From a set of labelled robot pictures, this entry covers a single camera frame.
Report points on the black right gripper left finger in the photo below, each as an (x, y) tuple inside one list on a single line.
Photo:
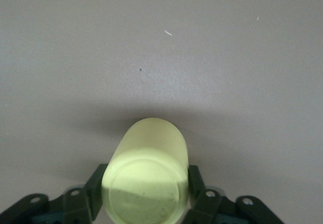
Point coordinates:
[(75, 206)]

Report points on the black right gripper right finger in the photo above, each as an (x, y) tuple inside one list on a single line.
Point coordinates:
[(214, 209)]

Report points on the yellow plastic cup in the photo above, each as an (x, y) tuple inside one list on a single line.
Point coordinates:
[(146, 153)]

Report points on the brown table cover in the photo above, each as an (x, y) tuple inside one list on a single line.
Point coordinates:
[(75, 57)]

